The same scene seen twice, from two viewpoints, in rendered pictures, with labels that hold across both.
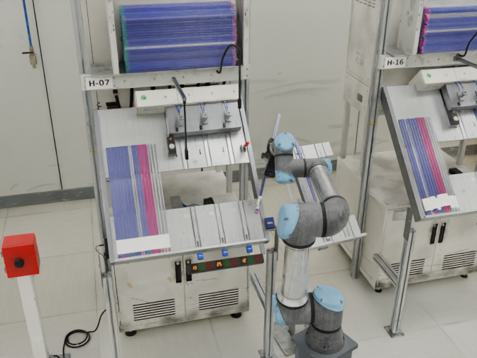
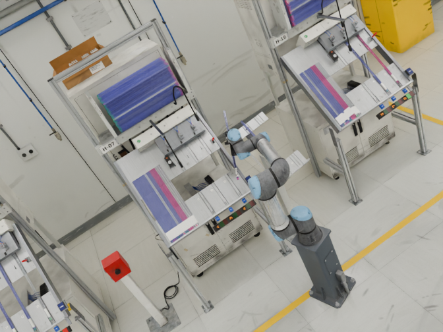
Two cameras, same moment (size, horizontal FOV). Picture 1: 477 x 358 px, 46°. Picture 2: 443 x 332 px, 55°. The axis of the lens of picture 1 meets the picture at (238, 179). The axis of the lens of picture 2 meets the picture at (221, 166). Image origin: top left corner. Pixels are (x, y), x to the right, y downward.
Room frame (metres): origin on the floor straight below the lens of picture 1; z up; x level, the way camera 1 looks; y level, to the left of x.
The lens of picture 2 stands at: (-0.19, -0.19, 2.51)
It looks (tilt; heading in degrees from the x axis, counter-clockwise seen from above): 33 degrees down; 4
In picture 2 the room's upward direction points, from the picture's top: 28 degrees counter-clockwise
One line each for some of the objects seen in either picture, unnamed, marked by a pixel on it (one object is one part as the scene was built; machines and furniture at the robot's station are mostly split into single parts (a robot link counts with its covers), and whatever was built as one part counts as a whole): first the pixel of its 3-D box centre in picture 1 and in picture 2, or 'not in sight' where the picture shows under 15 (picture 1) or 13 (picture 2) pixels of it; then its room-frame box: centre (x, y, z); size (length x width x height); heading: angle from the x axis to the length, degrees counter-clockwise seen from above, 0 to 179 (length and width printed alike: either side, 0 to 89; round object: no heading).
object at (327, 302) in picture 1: (326, 306); (301, 218); (1.67, -0.33, 0.72); 0.13 x 0.12 x 0.14; 94
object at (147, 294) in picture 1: (174, 249); (202, 213); (2.64, 0.36, 0.31); 0.70 x 0.65 x 0.62; 105
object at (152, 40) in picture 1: (179, 35); (140, 94); (2.54, 0.27, 1.52); 0.51 x 0.13 x 0.27; 105
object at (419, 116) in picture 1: (433, 181); (340, 96); (2.84, -1.11, 0.65); 1.01 x 0.73 x 1.29; 15
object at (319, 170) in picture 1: (327, 192); (271, 155); (1.79, -0.32, 1.13); 0.49 x 0.11 x 0.12; 4
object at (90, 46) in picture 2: not in sight; (95, 56); (2.80, 0.45, 1.82); 0.68 x 0.30 x 0.20; 105
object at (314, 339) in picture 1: (325, 330); (308, 230); (1.67, -0.34, 0.60); 0.15 x 0.15 x 0.10
